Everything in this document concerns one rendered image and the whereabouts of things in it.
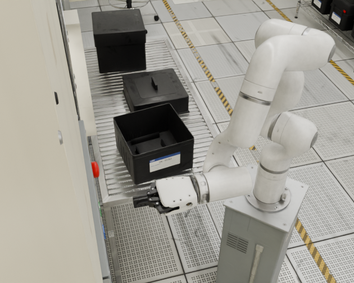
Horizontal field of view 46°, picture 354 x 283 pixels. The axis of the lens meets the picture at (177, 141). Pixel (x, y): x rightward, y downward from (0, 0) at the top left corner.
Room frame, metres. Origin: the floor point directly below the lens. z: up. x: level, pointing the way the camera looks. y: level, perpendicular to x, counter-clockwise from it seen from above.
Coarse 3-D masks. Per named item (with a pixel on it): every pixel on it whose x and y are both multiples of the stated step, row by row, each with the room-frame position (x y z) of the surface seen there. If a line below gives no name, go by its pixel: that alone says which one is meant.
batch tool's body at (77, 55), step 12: (60, 12) 0.82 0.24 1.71; (72, 12) 1.49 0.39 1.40; (60, 24) 0.66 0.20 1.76; (72, 24) 1.40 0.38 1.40; (72, 36) 1.39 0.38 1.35; (72, 48) 1.39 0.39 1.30; (72, 60) 1.39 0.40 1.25; (84, 60) 1.40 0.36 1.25; (72, 72) 0.97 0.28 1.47; (84, 72) 1.40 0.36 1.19; (72, 84) 0.67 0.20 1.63; (84, 84) 1.40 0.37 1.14; (84, 96) 1.39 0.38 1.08; (84, 108) 1.39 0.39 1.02; (84, 120) 1.39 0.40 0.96; (96, 132) 1.40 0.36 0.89; (96, 168) 0.71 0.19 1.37
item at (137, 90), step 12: (144, 72) 1.93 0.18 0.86; (156, 72) 1.93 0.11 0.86; (168, 72) 1.93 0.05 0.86; (132, 84) 1.81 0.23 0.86; (144, 84) 1.81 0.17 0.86; (156, 84) 1.77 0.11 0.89; (168, 84) 1.82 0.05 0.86; (180, 84) 1.82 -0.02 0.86; (132, 96) 1.71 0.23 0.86; (144, 96) 1.71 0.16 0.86; (156, 96) 1.71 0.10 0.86; (168, 96) 1.71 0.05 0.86; (180, 96) 1.71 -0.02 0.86; (132, 108) 1.67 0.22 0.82; (144, 108) 1.64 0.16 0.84; (180, 108) 1.70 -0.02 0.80
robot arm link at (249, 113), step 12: (240, 96) 0.90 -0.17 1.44; (240, 108) 0.88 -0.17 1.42; (252, 108) 0.87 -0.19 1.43; (264, 108) 0.87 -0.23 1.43; (240, 120) 0.86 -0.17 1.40; (252, 120) 0.85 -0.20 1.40; (264, 120) 0.87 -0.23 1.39; (228, 132) 0.86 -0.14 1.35; (240, 132) 0.84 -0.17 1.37; (252, 132) 0.84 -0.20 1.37; (216, 144) 0.90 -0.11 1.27; (228, 144) 0.88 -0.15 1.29; (240, 144) 0.83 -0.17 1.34; (252, 144) 0.84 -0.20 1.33; (216, 156) 0.90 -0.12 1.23; (228, 156) 0.90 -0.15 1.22; (204, 168) 0.88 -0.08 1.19
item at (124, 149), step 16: (144, 112) 1.51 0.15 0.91; (160, 112) 1.54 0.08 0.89; (128, 128) 1.48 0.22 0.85; (144, 128) 1.51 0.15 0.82; (160, 128) 1.54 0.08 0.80; (176, 128) 1.48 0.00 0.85; (128, 144) 1.45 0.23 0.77; (144, 144) 1.45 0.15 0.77; (160, 144) 1.45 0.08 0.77; (176, 144) 1.28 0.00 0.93; (192, 144) 1.31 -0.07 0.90; (128, 160) 1.27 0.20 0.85; (144, 160) 1.22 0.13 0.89; (160, 160) 1.25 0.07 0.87; (176, 160) 1.28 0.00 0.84; (192, 160) 1.31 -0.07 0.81; (144, 176) 1.22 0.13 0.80; (160, 176) 1.25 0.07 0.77
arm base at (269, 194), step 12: (252, 180) 1.23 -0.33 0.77; (264, 180) 1.11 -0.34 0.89; (276, 180) 1.10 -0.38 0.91; (252, 192) 1.16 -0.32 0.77; (264, 192) 1.11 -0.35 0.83; (276, 192) 1.10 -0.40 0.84; (288, 192) 1.16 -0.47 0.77; (252, 204) 1.10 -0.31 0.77; (264, 204) 1.10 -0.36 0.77; (276, 204) 1.10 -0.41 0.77
